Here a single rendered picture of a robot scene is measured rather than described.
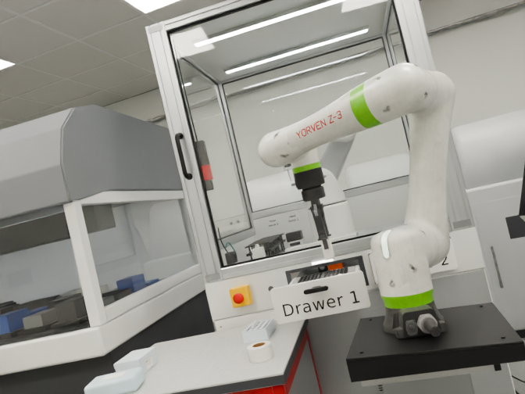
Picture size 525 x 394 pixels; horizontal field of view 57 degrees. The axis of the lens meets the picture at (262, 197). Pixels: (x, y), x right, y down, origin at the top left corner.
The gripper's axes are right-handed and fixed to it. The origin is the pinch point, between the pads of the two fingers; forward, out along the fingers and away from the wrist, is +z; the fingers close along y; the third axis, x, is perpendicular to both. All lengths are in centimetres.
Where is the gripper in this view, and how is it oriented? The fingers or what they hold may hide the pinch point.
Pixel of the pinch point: (327, 248)
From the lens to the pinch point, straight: 158.7
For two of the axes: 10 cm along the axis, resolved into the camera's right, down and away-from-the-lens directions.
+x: 9.4, -2.4, -2.2
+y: -2.1, 0.8, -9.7
